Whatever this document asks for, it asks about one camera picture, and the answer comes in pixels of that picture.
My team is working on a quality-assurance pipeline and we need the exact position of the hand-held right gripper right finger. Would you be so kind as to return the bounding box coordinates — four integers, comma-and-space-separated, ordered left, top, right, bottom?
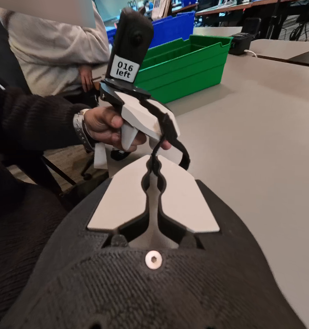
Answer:
157, 155, 220, 244

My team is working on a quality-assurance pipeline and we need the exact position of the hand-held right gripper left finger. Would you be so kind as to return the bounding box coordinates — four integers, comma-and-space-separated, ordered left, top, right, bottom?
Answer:
87, 155, 153, 242

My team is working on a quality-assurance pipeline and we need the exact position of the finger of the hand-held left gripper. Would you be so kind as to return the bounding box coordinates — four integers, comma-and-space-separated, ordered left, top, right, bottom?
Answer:
118, 92, 162, 141
140, 98, 181, 138

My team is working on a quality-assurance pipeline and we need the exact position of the green storage bin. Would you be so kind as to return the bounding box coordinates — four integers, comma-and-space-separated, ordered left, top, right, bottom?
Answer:
134, 35, 233, 104

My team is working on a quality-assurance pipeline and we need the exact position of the black hook-and-loop tie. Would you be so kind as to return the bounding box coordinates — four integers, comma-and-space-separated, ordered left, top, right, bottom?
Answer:
149, 113, 191, 178

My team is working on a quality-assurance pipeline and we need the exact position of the person's left forearm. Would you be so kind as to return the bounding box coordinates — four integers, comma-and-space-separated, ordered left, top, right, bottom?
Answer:
0, 83, 92, 152

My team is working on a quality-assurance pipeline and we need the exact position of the grey desk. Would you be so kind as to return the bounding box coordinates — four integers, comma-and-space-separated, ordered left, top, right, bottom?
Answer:
93, 27, 309, 329

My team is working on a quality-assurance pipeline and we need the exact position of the person's left hand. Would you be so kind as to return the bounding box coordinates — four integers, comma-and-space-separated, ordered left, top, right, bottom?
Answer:
84, 105, 172, 153

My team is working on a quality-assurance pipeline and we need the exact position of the blue storage bin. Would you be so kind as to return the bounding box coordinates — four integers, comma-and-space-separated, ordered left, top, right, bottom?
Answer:
106, 11, 196, 50

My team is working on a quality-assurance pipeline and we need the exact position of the grey mesh watch band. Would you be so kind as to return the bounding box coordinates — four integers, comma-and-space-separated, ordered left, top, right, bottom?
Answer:
73, 108, 94, 153

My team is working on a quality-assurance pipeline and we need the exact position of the black charger block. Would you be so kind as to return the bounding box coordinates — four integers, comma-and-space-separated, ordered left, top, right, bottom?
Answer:
229, 32, 253, 56

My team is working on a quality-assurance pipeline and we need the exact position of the background work table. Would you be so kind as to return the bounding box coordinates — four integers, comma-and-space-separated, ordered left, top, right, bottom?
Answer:
196, 0, 309, 18

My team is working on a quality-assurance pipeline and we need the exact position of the dark desk cable flap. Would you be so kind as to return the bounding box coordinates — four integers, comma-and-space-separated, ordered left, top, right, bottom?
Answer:
257, 49, 309, 68

